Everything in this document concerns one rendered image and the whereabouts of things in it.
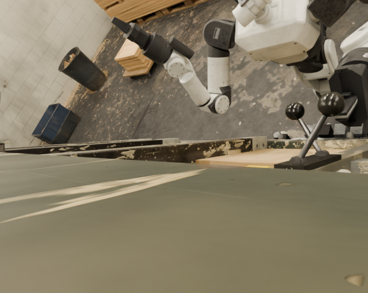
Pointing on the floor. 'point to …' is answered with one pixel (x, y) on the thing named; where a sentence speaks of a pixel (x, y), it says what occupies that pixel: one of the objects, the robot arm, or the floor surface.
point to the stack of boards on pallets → (143, 9)
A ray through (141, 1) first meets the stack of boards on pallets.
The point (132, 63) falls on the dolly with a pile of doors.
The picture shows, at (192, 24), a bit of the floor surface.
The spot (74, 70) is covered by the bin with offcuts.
